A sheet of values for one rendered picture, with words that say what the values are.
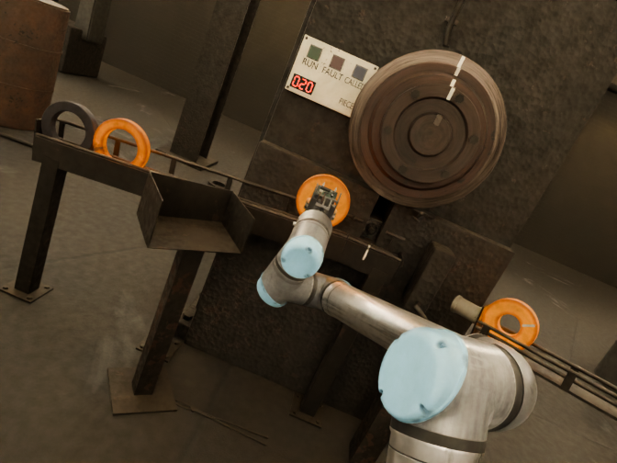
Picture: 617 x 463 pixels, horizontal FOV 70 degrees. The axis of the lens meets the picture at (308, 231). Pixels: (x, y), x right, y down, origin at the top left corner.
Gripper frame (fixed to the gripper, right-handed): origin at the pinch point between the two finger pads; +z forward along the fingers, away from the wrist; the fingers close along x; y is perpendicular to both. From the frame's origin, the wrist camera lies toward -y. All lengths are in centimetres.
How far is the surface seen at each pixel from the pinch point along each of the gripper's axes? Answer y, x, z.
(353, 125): 15.9, 0.2, 19.1
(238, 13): -22, 122, 272
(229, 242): -20.8, 20.9, -11.9
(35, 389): -74, 58, -45
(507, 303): -9, -63, -2
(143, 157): -20, 61, 11
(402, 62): 37.0, -5.6, 25.1
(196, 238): -20.2, 29.3, -16.3
